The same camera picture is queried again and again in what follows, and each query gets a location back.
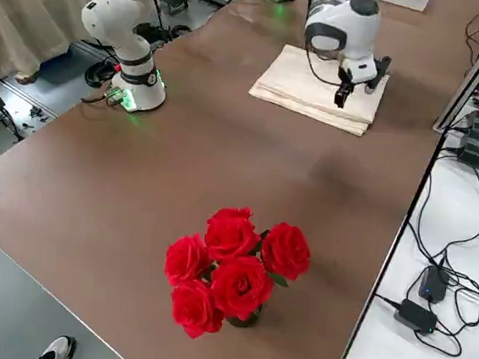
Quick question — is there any brown shoe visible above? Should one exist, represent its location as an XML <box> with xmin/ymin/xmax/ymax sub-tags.
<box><xmin>14</xmin><ymin>70</ymin><xmax>39</xmax><ymax>86</ymax></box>

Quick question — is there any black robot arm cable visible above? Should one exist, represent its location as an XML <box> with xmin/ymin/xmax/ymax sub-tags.
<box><xmin>144</xmin><ymin>0</ymin><xmax>165</xmax><ymax>30</ymax></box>
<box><xmin>301</xmin><ymin>41</ymin><xmax>347</xmax><ymax>87</ymax></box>

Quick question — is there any beige curtain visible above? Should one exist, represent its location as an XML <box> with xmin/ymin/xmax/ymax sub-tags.
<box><xmin>0</xmin><ymin>0</ymin><xmax>107</xmax><ymax>101</ymax></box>

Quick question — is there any dark glass vase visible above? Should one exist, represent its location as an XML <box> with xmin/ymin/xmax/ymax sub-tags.
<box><xmin>224</xmin><ymin>300</ymin><xmax>264</xmax><ymax>331</ymax></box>

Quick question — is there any red artificial rose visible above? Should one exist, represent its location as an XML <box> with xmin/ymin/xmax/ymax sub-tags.
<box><xmin>202</xmin><ymin>204</ymin><xmax>264</xmax><ymax>268</ymax></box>
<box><xmin>206</xmin><ymin>252</ymin><xmax>278</xmax><ymax>324</ymax></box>
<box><xmin>257</xmin><ymin>220</ymin><xmax>315</xmax><ymax>283</ymax></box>
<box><xmin>166</xmin><ymin>277</ymin><xmax>229</xmax><ymax>342</ymax></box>
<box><xmin>162</xmin><ymin>231</ymin><xmax>217</xmax><ymax>291</ymax></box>

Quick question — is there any black rounded power adapter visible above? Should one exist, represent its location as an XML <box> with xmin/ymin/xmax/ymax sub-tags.
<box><xmin>417</xmin><ymin>264</ymin><xmax>453</xmax><ymax>305</ymax></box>

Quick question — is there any green rose leaf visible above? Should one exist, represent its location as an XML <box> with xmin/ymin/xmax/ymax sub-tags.
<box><xmin>264</xmin><ymin>269</ymin><xmax>291</xmax><ymax>289</ymax></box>

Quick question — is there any cream white tablecloth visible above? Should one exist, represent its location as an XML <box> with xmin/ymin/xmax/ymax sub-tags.
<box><xmin>245</xmin><ymin>40</ymin><xmax>394</xmax><ymax>139</ymax></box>

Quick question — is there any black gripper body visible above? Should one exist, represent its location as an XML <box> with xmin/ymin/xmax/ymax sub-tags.
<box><xmin>336</xmin><ymin>52</ymin><xmax>384</xmax><ymax>92</ymax></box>

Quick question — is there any black flat power adapter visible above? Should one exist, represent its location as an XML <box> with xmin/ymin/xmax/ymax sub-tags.
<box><xmin>391</xmin><ymin>297</ymin><xmax>442</xmax><ymax>335</ymax></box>

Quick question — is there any white and black sneaker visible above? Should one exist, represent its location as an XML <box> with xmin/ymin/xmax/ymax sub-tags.
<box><xmin>33</xmin><ymin>332</ymin><xmax>78</xmax><ymax>359</ymax></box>

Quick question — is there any coiled black cable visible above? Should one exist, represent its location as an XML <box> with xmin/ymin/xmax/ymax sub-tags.
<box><xmin>83</xmin><ymin>57</ymin><xmax>121</xmax><ymax>91</ymax></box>

